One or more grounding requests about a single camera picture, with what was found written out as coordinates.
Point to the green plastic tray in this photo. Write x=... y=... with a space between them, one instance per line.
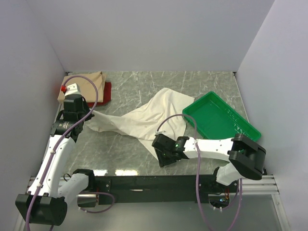
x=215 y=119

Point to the folded beige t shirt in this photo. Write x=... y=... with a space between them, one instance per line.
x=94 y=77

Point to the black base beam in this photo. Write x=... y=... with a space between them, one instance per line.
x=148 y=189

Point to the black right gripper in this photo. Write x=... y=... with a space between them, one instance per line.
x=161 y=160

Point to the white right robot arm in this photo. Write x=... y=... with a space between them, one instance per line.
x=245 y=157

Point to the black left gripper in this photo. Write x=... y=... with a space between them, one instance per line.
x=84 y=104

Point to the white t shirt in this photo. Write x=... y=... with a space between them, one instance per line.
x=143 y=122

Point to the folded red t shirt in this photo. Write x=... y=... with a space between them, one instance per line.
x=104 y=93

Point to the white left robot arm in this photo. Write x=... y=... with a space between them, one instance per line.
x=46 y=202

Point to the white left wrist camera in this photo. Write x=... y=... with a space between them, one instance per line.
x=70 y=89

